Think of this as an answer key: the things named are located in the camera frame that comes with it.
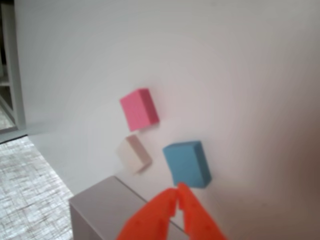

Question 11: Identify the pink foam cuboid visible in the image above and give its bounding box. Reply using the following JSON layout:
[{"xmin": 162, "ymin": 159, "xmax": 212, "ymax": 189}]
[{"xmin": 119, "ymin": 87, "xmax": 161, "ymax": 133}]

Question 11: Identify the white cardboard box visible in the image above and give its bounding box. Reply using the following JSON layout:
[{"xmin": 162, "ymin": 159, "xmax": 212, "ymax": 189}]
[{"xmin": 68, "ymin": 175, "xmax": 187, "ymax": 240}]

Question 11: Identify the white furniture frame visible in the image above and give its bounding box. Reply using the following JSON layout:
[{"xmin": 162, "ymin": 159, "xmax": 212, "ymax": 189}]
[{"xmin": 0, "ymin": 0, "xmax": 27, "ymax": 137}]

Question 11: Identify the white foam cuboid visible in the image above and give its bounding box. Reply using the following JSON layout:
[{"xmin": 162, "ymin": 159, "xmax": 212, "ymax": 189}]
[{"xmin": 116, "ymin": 134, "xmax": 153, "ymax": 176}]

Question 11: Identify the blue foam cuboid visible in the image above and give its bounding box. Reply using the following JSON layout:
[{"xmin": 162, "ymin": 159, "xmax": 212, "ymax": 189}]
[{"xmin": 162, "ymin": 140, "xmax": 213, "ymax": 190}]

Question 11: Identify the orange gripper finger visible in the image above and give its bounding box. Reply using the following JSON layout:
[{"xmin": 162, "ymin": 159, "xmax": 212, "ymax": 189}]
[
  {"xmin": 177, "ymin": 182, "xmax": 228, "ymax": 240},
  {"xmin": 116, "ymin": 187, "xmax": 179, "ymax": 240}
]

